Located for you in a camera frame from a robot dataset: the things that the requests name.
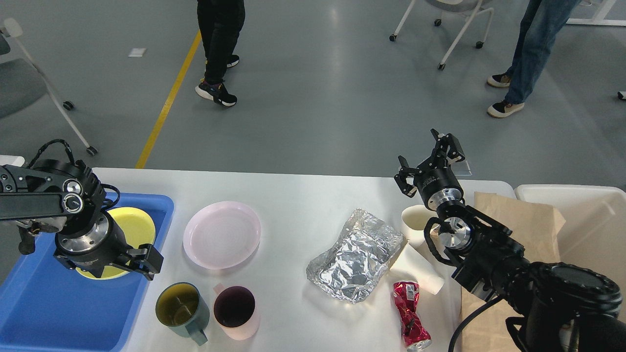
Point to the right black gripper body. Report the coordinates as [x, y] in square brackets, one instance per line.
[437, 186]

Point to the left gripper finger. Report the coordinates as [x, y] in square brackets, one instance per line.
[145, 260]
[67, 264]

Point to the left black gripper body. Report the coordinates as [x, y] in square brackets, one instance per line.
[103, 245]

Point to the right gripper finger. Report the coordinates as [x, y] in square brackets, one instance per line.
[447, 150]
[405, 172]

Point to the green mug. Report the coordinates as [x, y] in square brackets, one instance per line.
[181, 308]

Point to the pink mug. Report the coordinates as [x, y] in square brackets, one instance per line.
[235, 310]

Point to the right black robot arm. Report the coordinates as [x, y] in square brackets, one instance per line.
[491, 265]

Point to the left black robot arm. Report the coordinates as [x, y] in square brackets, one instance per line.
[56, 193]

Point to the yellow plate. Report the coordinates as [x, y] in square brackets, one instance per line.
[138, 228]

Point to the upright white paper cup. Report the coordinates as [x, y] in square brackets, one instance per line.
[413, 221]

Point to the blue plastic tray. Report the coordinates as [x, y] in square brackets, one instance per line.
[48, 308]

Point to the pink plate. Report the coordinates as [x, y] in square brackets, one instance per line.
[222, 235]

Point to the lying white paper cup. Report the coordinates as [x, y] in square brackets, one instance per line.
[410, 265]

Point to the crumpled aluminium foil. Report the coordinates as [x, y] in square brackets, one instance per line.
[352, 268]

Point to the brown paper bag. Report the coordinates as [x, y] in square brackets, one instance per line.
[535, 226]

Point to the white side table left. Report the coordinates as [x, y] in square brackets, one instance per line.
[6, 159]

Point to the crushed red can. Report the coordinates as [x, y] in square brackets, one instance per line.
[406, 295]

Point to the person in blue jeans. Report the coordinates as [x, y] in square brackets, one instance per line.
[538, 30]

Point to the white plastic bin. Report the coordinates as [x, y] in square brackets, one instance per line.
[594, 234]

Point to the grey chair left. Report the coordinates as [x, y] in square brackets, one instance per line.
[22, 82]

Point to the white paper on floor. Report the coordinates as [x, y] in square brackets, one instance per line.
[137, 52]

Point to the person in dark clothes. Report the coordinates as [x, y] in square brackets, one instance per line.
[220, 23]

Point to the white table frame corner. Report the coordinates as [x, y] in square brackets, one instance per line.
[595, 13]

